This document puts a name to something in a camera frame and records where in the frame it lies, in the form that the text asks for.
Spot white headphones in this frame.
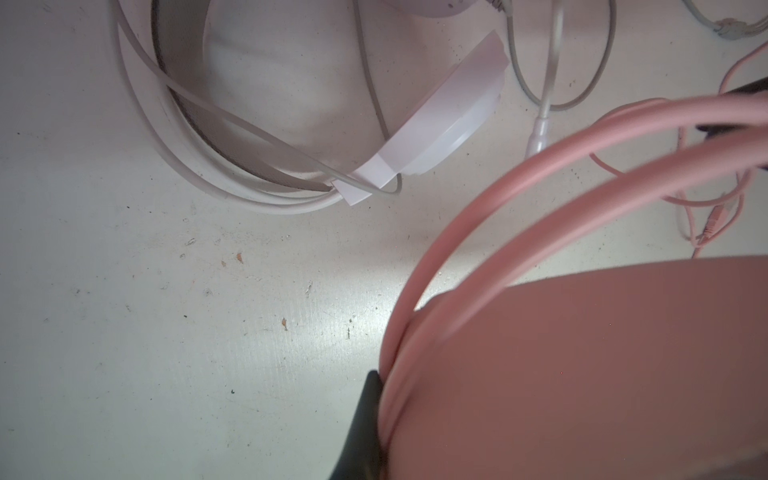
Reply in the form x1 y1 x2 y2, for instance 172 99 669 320
108 1 510 215

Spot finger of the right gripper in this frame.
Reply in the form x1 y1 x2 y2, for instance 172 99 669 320
695 81 767 171

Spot pink headphones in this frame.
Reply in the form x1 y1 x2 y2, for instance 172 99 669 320
378 96 767 479

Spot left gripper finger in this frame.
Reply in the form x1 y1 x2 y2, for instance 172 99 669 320
329 370 384 480

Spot grey headphone cable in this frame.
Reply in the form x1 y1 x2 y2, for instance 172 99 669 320
113 0 768 197

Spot pink headphone cable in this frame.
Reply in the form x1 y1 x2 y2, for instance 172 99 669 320
589 40 768 260

